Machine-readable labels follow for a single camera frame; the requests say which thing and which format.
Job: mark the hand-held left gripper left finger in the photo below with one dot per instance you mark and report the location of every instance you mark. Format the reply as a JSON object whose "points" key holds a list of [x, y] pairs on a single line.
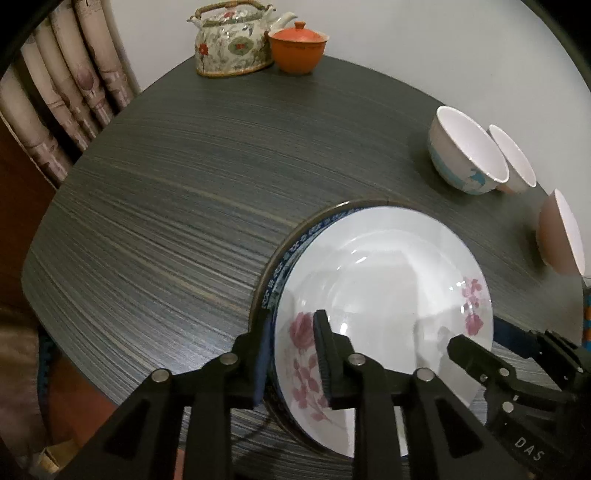
{"points": [[261, 364]]}

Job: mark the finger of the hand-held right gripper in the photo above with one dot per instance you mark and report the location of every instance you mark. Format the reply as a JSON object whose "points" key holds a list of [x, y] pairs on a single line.
{"points": [[480, 360], [515, 337]]}

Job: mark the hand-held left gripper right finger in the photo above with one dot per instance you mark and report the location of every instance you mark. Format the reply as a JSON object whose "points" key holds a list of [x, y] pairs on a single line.
{"points": [[332, 364]]}

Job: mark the large blue floral plate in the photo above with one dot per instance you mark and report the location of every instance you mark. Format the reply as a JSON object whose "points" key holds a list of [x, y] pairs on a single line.
{"points": [[265, 300]]}

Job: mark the white plate with pink flowers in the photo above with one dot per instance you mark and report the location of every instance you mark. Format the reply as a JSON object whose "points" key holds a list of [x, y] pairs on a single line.
{"points": [[388, 286]]}

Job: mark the pink bowl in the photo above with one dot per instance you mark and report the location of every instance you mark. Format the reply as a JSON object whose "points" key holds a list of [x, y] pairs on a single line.
{"points": [[556, 235]]}

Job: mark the plain white bowl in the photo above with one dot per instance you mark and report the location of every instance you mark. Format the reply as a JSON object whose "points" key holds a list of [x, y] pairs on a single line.
{"points": [[515, 157]]}

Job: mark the white bowl with blue print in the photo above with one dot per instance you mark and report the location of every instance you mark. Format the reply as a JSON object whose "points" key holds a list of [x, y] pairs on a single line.
{"points": [[466, 143]]}

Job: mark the blue orange object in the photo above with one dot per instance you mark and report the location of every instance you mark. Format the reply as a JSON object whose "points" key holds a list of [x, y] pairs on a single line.
{"points": [[587, 314]]}

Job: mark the beige cloth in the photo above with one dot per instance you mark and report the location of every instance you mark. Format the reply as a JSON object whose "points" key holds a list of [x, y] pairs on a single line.
{"points": [[18, 369]]}

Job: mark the orange lidded cup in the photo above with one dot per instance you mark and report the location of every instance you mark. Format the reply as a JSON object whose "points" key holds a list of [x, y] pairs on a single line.
{"points": [[298, 50]]}

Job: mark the floral ceramic teapot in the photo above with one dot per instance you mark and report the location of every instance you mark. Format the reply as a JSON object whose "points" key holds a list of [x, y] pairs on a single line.
{"points": [[231, 46]]}

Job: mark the patterned beige curtain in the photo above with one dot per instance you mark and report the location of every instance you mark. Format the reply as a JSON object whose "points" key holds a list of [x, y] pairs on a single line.
{"points": [[64, 87]]}

